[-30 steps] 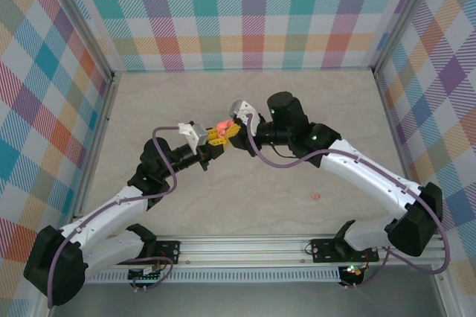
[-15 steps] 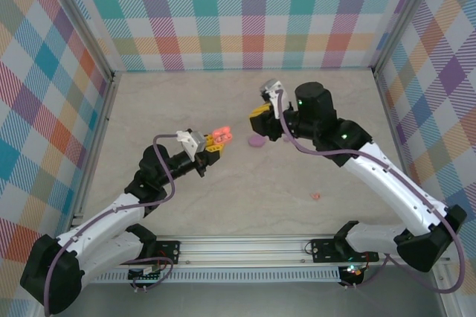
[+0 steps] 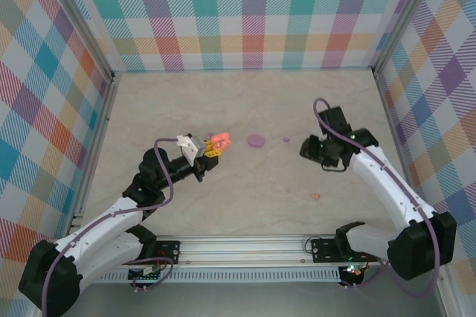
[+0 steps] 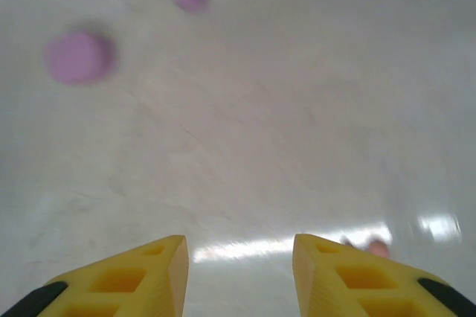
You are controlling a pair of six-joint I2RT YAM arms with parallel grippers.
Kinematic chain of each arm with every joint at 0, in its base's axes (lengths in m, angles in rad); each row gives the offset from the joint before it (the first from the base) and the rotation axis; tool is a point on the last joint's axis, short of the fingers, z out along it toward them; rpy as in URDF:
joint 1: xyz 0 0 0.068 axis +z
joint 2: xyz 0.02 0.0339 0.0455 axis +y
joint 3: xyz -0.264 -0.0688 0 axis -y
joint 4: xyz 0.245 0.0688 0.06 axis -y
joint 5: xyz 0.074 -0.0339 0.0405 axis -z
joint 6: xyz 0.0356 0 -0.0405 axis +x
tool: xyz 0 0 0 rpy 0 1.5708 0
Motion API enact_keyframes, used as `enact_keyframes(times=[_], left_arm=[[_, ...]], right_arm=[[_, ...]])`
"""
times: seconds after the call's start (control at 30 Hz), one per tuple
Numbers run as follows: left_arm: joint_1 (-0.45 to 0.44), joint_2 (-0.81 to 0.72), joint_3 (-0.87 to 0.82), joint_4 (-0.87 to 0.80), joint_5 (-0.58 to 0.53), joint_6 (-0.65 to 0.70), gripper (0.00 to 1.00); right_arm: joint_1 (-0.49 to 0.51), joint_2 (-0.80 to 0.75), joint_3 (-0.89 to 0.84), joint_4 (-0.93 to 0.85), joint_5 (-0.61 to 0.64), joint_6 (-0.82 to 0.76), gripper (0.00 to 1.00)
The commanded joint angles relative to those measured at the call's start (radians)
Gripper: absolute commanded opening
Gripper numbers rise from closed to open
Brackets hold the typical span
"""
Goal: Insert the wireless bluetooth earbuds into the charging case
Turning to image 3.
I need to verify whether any salmon pink charging case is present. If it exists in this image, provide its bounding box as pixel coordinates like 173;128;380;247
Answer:
208;131;231;149

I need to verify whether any green circuit board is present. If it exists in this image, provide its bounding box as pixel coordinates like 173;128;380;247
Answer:
128;264;164;283

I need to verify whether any circuit board with orange part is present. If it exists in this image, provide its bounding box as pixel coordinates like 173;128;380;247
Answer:
344;263;367;279

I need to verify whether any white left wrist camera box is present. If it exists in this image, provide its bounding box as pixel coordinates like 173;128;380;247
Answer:
176;133;209;167

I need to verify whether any thin black wire loop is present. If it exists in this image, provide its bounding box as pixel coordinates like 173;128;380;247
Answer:
321;161;347;174

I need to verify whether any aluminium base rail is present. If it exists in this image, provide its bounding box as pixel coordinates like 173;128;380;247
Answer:
111;234;387;269

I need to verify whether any white slotted cable duct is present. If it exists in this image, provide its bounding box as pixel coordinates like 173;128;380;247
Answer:
89;270;341;284

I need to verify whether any aluminium frame post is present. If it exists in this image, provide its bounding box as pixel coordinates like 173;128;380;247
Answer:
43;0;120;83
370;0;442;78

